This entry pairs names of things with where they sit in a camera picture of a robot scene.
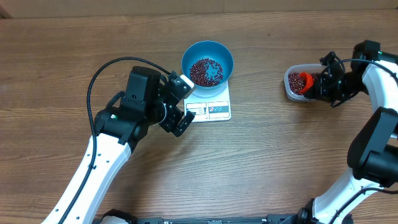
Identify red scoop blue handle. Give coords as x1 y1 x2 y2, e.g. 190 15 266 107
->
299 72 313 95

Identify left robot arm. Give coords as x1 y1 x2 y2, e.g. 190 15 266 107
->
44 66 194 223

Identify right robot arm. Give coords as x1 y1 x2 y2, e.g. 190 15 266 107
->
267 40 397 223

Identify white digital kitchen scale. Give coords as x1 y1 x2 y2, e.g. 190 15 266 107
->
183 82 231 123

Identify red beans in bowl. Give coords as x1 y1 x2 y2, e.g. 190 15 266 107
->
189 58 224 87

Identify blue bowl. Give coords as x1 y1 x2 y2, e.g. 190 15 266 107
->
181 40 234 90

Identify clear plastic container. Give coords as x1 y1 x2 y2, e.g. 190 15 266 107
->
284 63 325 102

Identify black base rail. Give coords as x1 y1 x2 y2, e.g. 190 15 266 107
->
92 208 320 224

